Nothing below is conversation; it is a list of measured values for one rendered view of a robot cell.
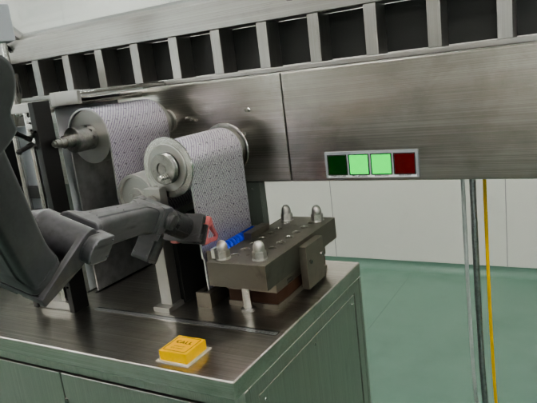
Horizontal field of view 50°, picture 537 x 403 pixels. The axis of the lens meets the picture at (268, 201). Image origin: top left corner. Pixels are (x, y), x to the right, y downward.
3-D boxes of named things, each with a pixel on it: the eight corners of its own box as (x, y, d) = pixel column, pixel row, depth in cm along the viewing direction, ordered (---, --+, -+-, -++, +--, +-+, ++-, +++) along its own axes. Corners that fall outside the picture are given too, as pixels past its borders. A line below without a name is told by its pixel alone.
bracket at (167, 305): (153, 312, 143) (132, 193, 136) (169, 301, 148) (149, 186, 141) (169, 314, 140) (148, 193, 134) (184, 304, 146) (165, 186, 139)
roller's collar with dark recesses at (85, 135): (65, 153, 147) (61, 128, 145) (83, 149, 152) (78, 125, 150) (83, 153, 143) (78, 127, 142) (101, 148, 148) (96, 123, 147)
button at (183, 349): (160, 361, 117) (157, 349, 117) (180, 345, 123) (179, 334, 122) (187, 365, 114) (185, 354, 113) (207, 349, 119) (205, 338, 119)
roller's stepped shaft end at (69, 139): (49, 151, 140) (47, 137, 140) (69, 147, 145) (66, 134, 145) (58, 150, 139) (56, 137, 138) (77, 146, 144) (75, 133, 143)
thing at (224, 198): (201, 259, 140) (190, 185, 136) (250, 231, 160) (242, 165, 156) (203, 259, 140) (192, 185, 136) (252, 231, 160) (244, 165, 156)
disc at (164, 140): (149, 197, 143) (138, 138, 140) (149, 197, 144) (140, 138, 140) (196, 197, 136) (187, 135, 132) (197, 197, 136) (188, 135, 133)
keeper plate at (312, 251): (302, 289, 143) (298, 246, 141) (319, 274, 152) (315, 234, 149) (312, 289, 142) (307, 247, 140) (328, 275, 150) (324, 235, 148)
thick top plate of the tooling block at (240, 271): (209, 285, 136) (205, 261, 135) (286, 235, 170) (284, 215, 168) (268, 291, 128) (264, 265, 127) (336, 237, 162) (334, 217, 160)
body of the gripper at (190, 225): (203, 243, 130) (184, 236, 124) (168, 241, 135) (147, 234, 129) (208, 215, 132) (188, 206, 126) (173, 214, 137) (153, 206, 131)
